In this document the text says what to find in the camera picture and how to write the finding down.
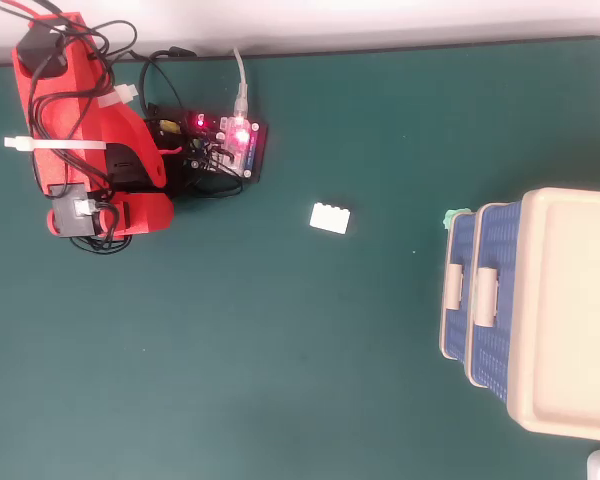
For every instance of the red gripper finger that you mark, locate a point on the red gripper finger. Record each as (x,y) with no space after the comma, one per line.
(152,215)

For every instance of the red gripper body with motor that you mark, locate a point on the red gripper body with motor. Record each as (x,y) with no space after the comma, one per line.
(75,210)

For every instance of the white toy building brick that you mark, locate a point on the white toy building brick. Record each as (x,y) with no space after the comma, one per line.
(331,218)

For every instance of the blue woven plastic drawer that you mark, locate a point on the blue woven plastic drawer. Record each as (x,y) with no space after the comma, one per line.
(455,335)

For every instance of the red robot arm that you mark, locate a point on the red robot arm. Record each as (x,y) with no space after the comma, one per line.
(55,125)

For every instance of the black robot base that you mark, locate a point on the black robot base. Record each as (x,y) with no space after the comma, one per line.
(125,165)

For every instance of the beige plastic drawer cabinet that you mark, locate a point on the beige plastic drawer cabinet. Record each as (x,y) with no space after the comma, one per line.
(580,300)

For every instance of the white zip tie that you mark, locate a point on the white zip tie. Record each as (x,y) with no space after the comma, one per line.
(122,94)
(55,144)

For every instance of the controller board with lit LEDs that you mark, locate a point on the controller board with lit LEDs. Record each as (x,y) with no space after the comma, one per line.
(230,145)

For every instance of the dark green table mat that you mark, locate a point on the dark green table mat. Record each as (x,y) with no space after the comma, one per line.
(280,360)

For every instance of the green putty blob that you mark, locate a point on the green putty blob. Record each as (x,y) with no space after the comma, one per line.
(452,219)

